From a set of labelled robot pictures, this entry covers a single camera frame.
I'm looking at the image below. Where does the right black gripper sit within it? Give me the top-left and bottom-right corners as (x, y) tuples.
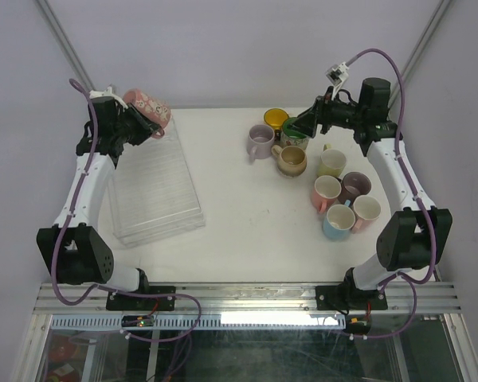
(286, 86), (365, 138)

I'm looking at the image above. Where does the pink patterned mug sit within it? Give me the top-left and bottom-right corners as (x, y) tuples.
(123, 88), (171, 139)

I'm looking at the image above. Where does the lavender mug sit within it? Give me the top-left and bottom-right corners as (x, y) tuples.
(246, 124), (275, 163)

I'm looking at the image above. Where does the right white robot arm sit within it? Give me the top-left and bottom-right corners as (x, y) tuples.
(292, 77), (453, 310)

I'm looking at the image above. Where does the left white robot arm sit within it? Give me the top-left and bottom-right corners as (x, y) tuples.
(36, 90), (171, 310)

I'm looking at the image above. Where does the clear acrylic dish rack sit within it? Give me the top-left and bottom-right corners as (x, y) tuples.
(108, 119), (205, 248)

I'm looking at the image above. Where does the green-inside patterned mug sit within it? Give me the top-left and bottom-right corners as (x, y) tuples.
(280, 117), (310, 150)

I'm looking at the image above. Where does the yellow glass cup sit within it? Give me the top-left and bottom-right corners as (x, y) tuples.
(264, 108), (289, 131)

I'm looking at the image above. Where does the beige stoneware mug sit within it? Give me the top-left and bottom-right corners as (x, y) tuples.
(271, 145), (308, 177)

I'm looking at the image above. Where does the pale yellow mug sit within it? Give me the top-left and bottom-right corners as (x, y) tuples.
(316, 144), (347, 177)

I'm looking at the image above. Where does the pink mug white inside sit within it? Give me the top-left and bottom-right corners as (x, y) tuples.
(311, 175), (342, 214)

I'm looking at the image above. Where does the mauve purple mug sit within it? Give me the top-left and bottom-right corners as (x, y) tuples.
(338, 172), (371, 204)

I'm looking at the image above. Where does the light blue mug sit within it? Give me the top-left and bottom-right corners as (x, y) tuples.
(323, 200), (356, 241)

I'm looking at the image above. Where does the light pink mug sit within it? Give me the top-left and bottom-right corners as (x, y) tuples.
(351, 195), (382, 233)

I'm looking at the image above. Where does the small electronics board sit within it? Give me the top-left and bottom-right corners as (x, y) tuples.
(121, 315), (155, 328)

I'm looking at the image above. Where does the black connector box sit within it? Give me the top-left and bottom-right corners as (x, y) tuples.
(343, 317), (371, 335)

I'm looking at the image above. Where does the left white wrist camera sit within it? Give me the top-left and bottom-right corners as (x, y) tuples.
(89, 84), (128, 110)

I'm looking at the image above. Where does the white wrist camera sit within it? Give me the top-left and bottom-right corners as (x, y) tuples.
(89, 84), (128, 110)
(324, 61), (349, 100)

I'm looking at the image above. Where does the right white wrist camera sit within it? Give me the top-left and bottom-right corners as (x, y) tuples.
(324, 61), (349, 100)

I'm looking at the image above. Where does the aluminium mounting rail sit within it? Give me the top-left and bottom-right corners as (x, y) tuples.
(33, 281), (463, 318)

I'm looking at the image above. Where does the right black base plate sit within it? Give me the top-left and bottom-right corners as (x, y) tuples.
(315, 284), (388, 312)

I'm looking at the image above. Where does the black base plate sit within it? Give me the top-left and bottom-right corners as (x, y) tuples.
(315, 284), (388, 312)
(106, 293), (175, 313)

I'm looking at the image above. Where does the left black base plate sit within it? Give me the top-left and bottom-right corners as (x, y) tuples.
(106, 293), (175, 313)

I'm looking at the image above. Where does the white slotted cable duct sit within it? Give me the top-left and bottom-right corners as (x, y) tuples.
(51, 311), (346, 331)

